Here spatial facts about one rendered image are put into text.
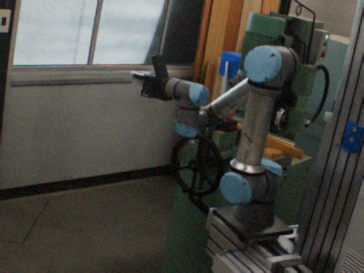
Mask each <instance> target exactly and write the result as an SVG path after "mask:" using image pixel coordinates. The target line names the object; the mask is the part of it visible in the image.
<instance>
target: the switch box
mask: <svg viewBox="0 0 364 273"><path fill-rule="evenodd" d="M326 35H327V38H326V37H325V36H326ZM330 36H331V34H330V32H327V31H324V30H322V29H314V31H313V36H312V43H311V47H310V56H309V60H310V61H315V62H324V59H325V57H326V51H327V47H328V42H329V38H330ZM324 39H327V41H324ZM324 42H326V43H327V44H326V45H325V46H324ZM323 47H325V49H323ZM322 52H325V56H324V58H323V59H320V58H322Z"/></svg>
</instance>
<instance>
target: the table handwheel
mask: <svg viewBox="0 0 364 273"><path fill-rule="evenodd" d="M192 139H198V140H199V144H198V147H197V157H196V158H192V159H191V160H190V161H189V164H188V165H185V166H181V167H178V166H177V156H178V153H179V151H180V147H181V146H182V145H183V144H184V143H185V142H186V141H189V140H192ZM203 141H204V142H205V143H206V144H207V145H208V146H210V148H211V149H212V151H213V153H214V155H215V157H216V158H212V157H210V158H209V159H202V158H200V155H201V151H202V145H203ZM215 164H217V174H216V179H215V182H214V183H212V182H211V181H210V178H209V177H208V176H207V175H206V174H205V172H204V171H203V169H204V167H206V166H209V165H215ZM171 169H172V172H173V175H174V176H175V180H176V181H177V183H178V184H179V186H181V188H185V187H188V185H187V184H186V183H185V182H184V181H183V180H182V179H181V177H180V173H179V170H185V169H190V170H191V171H193V172H197V171H199V172H200V173H201V175H202V176H204V179H205V180H206V181H207V182H208V183H209V185H210V187H209V188H207V189H205V190H202V191H198V190H195V189H193V188H192V191H190V192H187V193H189V194H191V195H193V196H195V197H204V196H208V195H210V194H211V193H213V192H214V191H215V190H216V189H217V188H218V187H219V184H220V181H221V179H222V178H223V156H222V154H221V153H220V151H219V148H218V146H216V144H215V143H214V142H213V141H212V140H211V139H210V138H209V137H208V136H206V135H204V134H200V133H198V134H197V135H196V136H195V137H192V138H187V137H181V138H180V139H179V140H178V141H177V142H176V143H175V145H174V149H173V151H172V154H171Z"/></svg>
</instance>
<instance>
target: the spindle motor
mask: <svg viewBox="0 0 364 273"><path fill-rule="evenodd" d="M285 25H286V19H284V18H278V17H275V16H272V15H267V14H263V13H258V12H251V13H250V14H249V19H248V26H247V29H246V30H247V31H246V33H245V39H244V40H245V42H244V45H243V50H242V53H241V56H240V66H239V69H238V72H237V75H240V76H242V77H244V78H245V79H246V78H248V77H247V75H246V72H245V58H246V56H247V54H248V53H249V52H250V51H251V50H253V49H254V48H256V47H258V46H281V43H280V41H279V39H278V36H279V35H280V34H284V28H285Z"/></svg>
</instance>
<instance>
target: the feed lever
mask: <svg viewBox="0 0 364 273"><path fill-rule="evenodd" d="M278 39H279V41H280V43H281V46H284V41H285V35H284V34H280V35H279V36H278ZM287 87H288V93H286V94H285V96H284V105H289V106H291V107H296V104H297V95H295V94H291V91H290V81H289V80H288V81H287Z"/></svg>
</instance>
